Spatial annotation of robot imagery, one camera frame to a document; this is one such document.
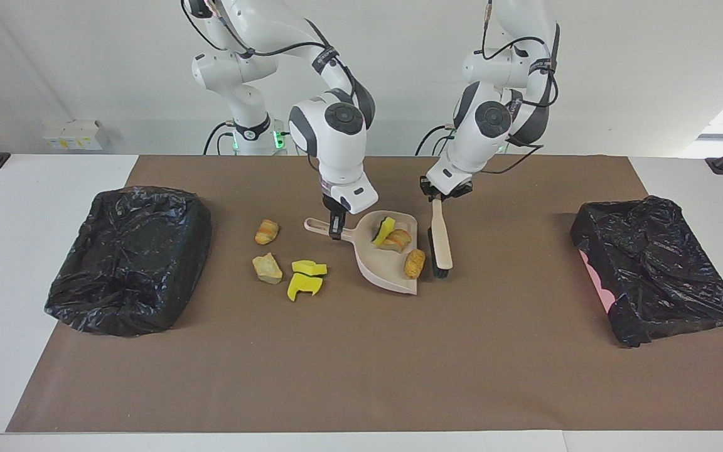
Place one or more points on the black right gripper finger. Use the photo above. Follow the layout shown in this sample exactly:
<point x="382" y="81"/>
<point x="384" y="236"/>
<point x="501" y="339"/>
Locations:
<point x="337" y="226"/>

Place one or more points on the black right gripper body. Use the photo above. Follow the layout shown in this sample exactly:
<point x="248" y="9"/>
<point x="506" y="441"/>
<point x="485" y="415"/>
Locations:
<point x="333" y="206"/>

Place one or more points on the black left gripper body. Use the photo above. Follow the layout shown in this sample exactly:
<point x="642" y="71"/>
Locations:
<point x="446" y="193"/>

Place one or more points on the beige brush black bristles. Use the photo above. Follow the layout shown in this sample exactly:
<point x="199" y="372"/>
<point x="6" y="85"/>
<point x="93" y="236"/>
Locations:
<point x="441" y="238"/>

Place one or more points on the yellow slice with green rind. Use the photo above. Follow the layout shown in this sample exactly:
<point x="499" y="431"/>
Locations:
<point x="385" y="229"/>

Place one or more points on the yellow wedge chunk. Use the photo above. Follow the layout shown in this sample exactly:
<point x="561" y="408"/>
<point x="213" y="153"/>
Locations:
<point x="308" y="267"/>

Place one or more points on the beige plastic dustpan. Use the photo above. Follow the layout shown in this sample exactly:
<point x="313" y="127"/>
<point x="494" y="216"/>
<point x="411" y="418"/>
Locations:
<point x="377" y="270"/>

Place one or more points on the flaky croissant pastry piece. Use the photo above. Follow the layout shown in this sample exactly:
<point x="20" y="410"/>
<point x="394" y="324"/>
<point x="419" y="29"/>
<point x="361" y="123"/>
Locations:
<point x="398" y="240"/>

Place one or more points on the notched yellow chunk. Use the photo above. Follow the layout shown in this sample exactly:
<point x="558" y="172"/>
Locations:
<point x="302" y="285"/>

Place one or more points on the small striped croissant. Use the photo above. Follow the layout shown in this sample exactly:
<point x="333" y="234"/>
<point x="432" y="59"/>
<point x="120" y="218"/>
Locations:
<point x="267" y="232"/>

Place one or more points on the brown bread roll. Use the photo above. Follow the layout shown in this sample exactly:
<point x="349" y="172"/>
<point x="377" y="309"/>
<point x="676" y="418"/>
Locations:
<point x="415" y="263"/>

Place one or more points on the pale flaky pastry chunk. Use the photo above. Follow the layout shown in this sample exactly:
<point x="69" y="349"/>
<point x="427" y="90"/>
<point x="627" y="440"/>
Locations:
<point x="267" y="269"/>

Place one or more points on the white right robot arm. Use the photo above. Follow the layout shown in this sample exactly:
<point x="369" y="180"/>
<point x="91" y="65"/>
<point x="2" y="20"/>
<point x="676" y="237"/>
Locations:
<point x="336" y="150"/>

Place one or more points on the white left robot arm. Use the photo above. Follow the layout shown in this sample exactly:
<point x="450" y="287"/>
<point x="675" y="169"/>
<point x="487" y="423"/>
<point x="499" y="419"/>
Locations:
<point x="481" y="150"/>

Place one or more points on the bin lined with black bag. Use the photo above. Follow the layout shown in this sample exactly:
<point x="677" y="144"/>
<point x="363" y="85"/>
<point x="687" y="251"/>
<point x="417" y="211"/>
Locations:
<point x="129" y="263"/>

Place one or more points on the pink bin with black bag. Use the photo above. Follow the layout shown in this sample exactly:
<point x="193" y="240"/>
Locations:
<point x="656" y="263"/>

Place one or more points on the brown table mat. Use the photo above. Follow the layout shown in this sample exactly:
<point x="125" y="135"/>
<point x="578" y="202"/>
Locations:
<point x="361" y="395"/>

